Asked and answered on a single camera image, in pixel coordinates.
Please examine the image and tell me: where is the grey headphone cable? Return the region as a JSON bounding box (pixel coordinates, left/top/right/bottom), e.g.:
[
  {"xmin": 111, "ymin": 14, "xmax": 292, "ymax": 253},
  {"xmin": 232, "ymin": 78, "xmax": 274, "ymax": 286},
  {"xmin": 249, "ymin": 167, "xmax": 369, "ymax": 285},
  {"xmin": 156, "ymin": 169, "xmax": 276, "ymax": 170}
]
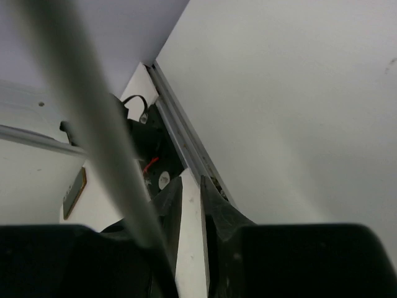
[{"xmin": 9, "ymin": 0, "xmax": 179, "ymax": 298}]

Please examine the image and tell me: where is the aluminium front rail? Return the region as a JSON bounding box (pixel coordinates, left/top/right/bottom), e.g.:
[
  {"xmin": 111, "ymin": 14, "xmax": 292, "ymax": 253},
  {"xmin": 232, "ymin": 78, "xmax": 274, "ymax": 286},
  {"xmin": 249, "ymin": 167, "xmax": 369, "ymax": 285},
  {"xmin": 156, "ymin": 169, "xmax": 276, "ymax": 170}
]
[{"xmin": 146, "ymin": 62, "xmax": 234, "ymax": 204}]

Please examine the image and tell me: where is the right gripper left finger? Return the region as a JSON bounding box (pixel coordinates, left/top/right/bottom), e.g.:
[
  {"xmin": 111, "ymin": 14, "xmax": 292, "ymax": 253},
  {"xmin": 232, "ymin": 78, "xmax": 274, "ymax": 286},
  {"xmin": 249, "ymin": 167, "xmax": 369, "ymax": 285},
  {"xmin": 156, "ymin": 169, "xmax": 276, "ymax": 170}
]
[{"xmin": 99, "ymin": 176, "xmax": 184, "ymax": 298}]

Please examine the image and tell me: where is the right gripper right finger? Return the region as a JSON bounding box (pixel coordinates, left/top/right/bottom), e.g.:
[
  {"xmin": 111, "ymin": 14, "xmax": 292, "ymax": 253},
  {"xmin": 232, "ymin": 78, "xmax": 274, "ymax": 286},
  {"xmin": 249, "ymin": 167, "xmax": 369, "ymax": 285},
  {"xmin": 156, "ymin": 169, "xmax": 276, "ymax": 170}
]
[{"xmin": 200, "ymin": 176, "xmax": 255, "ymax": 297}]

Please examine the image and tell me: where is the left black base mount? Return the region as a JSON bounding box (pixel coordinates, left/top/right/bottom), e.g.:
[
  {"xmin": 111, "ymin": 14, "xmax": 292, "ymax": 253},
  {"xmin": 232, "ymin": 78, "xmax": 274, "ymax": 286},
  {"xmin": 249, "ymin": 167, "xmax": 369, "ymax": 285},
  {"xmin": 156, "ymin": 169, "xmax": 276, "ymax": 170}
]
[{"xmin": 110, "ymin": 94, "xmax": 184, "ymax": 199}]

